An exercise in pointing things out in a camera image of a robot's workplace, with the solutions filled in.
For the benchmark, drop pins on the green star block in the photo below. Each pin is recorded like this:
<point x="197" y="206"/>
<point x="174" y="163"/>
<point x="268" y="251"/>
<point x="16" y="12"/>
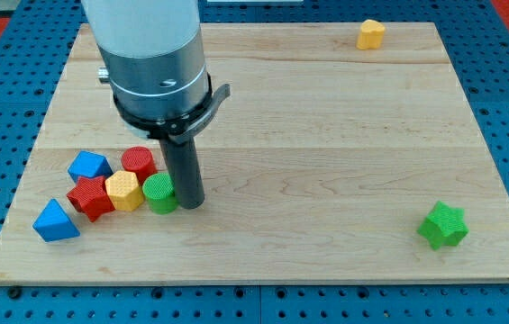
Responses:
<point x="443" y="226"/>

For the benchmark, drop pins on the yellow hexagon block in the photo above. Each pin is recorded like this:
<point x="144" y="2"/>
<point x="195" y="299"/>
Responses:
<point x="124" y="191"/>

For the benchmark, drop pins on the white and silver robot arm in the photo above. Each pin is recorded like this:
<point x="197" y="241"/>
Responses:
<point x="155" y="64"/>

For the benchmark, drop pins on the red cylinder block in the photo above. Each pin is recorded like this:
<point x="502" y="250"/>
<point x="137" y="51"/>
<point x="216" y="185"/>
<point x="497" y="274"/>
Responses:
<point x="140" y="161"/>

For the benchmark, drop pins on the wooden board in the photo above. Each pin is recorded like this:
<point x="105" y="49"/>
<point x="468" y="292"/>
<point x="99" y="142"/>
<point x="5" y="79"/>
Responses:
<point x="318" y="169"/>

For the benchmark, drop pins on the blue triangle block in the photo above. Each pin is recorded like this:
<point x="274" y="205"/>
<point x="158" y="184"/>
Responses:
<point x="54" y="224"/>

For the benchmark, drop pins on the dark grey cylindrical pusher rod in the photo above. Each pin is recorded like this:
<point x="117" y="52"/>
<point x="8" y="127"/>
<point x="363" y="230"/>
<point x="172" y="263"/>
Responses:
<point x="184" y="170"/>

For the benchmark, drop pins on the green cylinder block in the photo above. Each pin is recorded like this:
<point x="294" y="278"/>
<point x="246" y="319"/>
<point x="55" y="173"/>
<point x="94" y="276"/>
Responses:
<point x="159" y="193"/>

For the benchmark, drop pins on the yellow heart block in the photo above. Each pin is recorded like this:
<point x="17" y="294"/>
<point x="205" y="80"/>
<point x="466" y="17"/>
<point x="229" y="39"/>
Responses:
<point x="371" y="35"/>

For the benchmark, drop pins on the blue cube block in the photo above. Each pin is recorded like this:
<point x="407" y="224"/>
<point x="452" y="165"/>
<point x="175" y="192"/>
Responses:
<point x="89" y="164"/>

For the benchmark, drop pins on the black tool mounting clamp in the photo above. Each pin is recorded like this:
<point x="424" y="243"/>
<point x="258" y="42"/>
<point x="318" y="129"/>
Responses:
<point x="182" y="127"/>

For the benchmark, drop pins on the red star block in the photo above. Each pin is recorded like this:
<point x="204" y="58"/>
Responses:
<point x="90" y="197"/>

